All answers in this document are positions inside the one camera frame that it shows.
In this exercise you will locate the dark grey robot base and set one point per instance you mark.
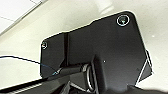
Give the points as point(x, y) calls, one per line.
point(110, 43)

